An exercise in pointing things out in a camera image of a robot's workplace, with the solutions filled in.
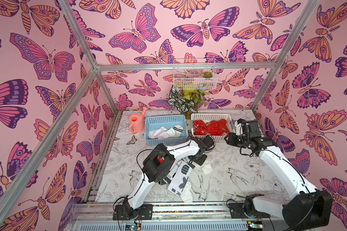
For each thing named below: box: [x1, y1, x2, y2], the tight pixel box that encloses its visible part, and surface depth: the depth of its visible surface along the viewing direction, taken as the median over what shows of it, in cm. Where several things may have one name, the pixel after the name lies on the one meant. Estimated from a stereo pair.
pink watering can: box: [129, 106, 148, 134], surface depth 102 cm
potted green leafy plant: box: [167, 86, 210, 120], surface depth 99 cm
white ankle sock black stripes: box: [196, 159, 214, 175], surface depth 91 cm
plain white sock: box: [147, 126, 170, 139], surface depth 105 cm
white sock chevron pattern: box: [166, 160, 196, 197], surface depth 84 cm
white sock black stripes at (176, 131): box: [170, 124, 184, 138], surface depth 108 cm
